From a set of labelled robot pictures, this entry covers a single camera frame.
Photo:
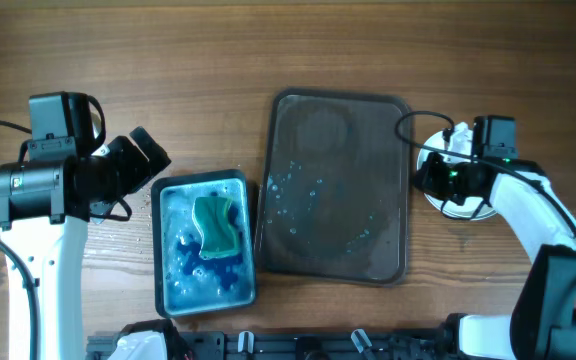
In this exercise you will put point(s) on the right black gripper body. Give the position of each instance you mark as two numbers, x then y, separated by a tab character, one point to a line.
443	179

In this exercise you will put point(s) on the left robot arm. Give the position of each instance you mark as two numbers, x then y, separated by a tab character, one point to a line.
67	176

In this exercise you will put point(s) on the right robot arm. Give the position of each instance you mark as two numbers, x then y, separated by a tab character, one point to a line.
480	162

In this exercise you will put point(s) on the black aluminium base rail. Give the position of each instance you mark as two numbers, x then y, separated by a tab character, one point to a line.
384	346

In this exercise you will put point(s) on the white plate stained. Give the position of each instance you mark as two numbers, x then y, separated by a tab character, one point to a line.
451	209

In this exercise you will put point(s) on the green yellow sponge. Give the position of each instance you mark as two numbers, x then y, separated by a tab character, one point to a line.
219	237

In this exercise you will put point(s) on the black tray with blue water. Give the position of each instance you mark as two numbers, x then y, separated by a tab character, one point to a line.
186	284

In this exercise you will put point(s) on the brown plastic serving tray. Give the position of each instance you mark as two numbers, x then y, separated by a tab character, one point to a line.
334	197

